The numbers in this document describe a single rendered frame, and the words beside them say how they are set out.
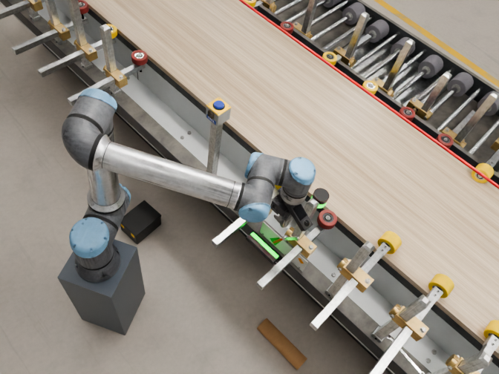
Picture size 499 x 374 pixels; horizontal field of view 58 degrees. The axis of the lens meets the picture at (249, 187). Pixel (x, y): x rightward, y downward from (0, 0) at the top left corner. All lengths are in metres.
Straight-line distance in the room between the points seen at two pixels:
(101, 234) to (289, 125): 0.99
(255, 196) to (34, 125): 2.30
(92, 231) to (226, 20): 1.43
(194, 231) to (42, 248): 0.88
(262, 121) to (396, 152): 0.65
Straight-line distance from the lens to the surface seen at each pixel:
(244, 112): 2.20
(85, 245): 1.86
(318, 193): 1.69
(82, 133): 1.40
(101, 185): 1.77
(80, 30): 2.54
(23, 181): 3.16
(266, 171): 1.42
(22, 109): 3.54
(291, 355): 2.56
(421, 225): 2.09
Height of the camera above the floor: 2.51
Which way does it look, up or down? 56 degrees down
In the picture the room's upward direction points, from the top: 13 degrees clockwise
